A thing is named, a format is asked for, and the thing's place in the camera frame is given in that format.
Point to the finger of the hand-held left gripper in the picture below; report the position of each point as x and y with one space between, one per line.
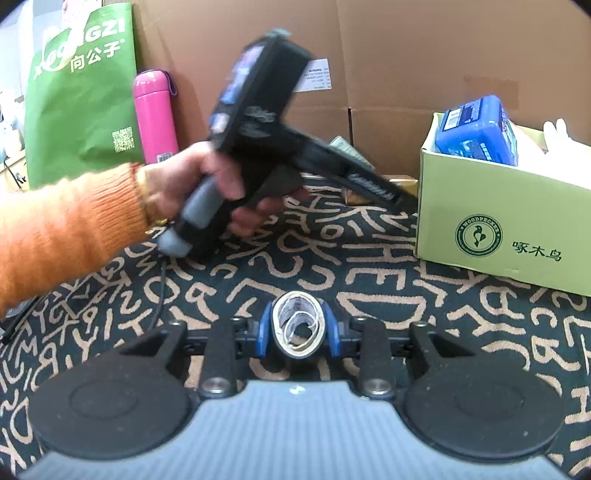
369 184
351 150

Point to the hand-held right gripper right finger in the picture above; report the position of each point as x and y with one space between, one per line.
333 334

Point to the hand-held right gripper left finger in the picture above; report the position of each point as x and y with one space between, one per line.
263 332

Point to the copper foil box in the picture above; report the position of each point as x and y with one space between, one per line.
401 184

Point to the black tape roll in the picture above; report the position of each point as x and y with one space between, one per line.
300 349

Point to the blue packet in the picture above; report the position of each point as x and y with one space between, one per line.
475 129

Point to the green shoe box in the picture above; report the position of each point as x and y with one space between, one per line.
531 207

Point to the white glove with pink cuff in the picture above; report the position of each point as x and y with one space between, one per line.
558 136

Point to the person's left hand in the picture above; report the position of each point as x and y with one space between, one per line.
184 175

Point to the white shipping label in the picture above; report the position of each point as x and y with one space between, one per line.
316 74

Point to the black letter print tablecloth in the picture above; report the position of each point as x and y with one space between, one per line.
369 277

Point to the pink thermos bottle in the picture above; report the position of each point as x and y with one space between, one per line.
154 120

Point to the large cardboard box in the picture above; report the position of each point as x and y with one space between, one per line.
415 46

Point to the green paper bag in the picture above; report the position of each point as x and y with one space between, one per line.
69 115

